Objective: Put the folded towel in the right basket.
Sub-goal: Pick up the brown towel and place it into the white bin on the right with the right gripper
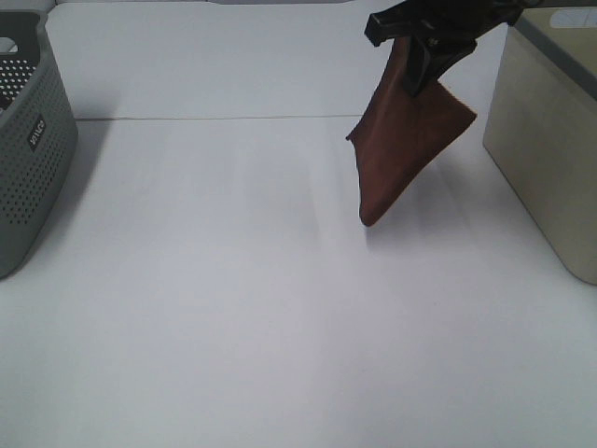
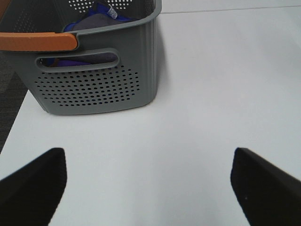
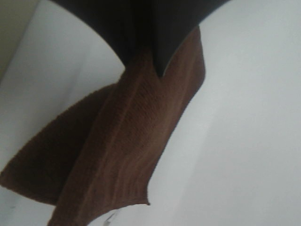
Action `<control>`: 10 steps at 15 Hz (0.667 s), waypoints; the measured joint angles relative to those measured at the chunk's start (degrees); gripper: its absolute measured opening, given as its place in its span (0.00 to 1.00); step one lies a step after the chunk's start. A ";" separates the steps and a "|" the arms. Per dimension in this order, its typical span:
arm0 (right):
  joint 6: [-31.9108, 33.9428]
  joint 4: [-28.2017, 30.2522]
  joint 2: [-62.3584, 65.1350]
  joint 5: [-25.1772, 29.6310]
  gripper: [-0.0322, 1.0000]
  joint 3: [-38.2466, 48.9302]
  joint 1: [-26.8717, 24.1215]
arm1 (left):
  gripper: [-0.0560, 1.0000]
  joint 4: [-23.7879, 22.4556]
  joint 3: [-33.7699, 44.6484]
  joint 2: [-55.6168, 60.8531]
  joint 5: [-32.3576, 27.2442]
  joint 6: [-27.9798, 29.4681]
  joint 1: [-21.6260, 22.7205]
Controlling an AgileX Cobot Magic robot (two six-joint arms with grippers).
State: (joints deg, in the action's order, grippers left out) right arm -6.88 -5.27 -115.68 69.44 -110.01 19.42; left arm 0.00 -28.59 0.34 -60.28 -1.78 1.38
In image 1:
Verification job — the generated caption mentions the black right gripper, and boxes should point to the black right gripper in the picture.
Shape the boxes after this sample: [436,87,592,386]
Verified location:
[365,1,526,97]

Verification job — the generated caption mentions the beige plastic basket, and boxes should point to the beige plastic basket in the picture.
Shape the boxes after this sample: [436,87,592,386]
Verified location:
[483,5,596,284]

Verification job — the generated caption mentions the brown towel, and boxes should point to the brown towel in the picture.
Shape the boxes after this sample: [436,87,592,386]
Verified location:
[346,37,477,227]

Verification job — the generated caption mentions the grey perforated plastic basket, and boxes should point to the grey perforated plastic basket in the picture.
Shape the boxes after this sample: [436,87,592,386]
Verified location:
[1,10,78,277]

